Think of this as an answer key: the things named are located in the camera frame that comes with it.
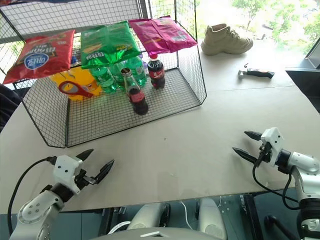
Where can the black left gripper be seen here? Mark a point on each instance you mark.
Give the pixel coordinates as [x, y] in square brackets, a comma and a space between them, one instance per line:
[83, 179]

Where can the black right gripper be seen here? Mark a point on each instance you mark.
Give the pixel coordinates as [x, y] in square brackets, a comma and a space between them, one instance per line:
[265, 152]

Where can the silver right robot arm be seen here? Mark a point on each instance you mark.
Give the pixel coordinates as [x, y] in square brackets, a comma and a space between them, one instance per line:
[306, 175]

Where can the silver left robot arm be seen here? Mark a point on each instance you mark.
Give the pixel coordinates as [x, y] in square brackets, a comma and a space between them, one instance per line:
[37, 207]

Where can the glass cola bottle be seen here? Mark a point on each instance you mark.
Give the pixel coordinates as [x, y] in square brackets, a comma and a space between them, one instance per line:
[137, 96]

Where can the green plastic soda bottle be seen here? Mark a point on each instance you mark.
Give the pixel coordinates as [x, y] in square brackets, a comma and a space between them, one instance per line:
[105, 80]
[138, 72]
[119, 75]

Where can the silver robot leg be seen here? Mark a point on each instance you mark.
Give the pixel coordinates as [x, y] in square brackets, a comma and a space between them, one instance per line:
[147, 215]
[211, 215]

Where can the black side table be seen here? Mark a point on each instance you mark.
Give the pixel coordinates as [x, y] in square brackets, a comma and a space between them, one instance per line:
[307, 87]

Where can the yellow snack bag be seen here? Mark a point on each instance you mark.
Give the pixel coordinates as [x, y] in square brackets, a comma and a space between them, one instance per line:
[80, 78]

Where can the black rod with knob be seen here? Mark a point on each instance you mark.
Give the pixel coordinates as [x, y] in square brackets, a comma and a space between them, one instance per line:
[280, 226]

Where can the grey robot torso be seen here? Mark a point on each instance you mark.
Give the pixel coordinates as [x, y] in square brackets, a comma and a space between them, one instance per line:
[160, 234]

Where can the beige sneaker shoe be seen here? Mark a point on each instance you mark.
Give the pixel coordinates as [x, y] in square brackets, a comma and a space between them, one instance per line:
[222, 42]

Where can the dark framed panel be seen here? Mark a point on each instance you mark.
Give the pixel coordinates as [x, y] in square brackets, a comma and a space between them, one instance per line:
[314, 55]

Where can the red chip bag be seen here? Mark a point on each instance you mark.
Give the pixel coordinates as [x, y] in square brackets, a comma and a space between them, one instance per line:
[41, 56]

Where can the green chip bag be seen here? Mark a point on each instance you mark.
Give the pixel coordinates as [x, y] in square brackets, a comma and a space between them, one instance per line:
[110, 43]

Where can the magenta chip bag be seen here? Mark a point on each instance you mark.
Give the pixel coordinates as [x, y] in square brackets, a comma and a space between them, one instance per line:
[162, 35]

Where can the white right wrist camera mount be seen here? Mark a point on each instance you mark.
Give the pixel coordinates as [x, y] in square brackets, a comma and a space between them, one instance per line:
[273, 145]

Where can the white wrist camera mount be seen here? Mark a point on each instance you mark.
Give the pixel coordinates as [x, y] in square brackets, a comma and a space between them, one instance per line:
[66, 171]
[273, 145]

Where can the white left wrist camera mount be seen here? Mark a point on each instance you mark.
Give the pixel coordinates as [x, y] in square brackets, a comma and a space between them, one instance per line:
[66, 171]

